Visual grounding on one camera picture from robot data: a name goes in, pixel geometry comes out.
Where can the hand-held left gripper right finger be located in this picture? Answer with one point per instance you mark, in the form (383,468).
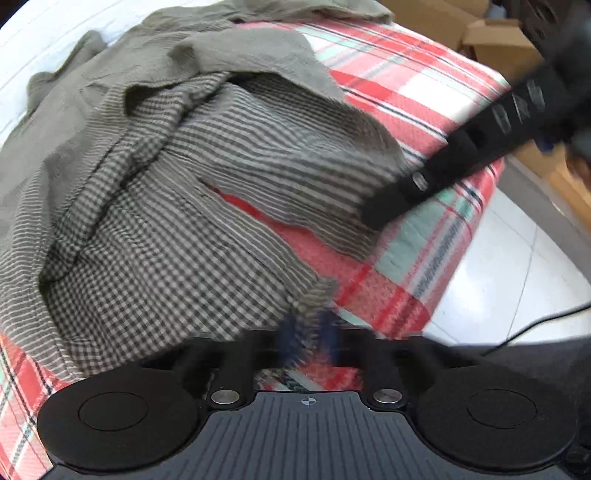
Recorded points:
(328,337)

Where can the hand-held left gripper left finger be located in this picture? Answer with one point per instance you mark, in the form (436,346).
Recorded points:
(290,344)

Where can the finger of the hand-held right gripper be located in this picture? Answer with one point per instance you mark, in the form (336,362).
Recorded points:
(415,184)

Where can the checkered green white cloth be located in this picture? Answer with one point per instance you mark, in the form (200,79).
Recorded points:
(161,184)

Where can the cardboard box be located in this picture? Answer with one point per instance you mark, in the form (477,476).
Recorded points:
(503,46)
(549,170)
(434,18)

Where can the red plaid blanket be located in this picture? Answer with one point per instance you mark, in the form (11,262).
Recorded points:
(406,92)

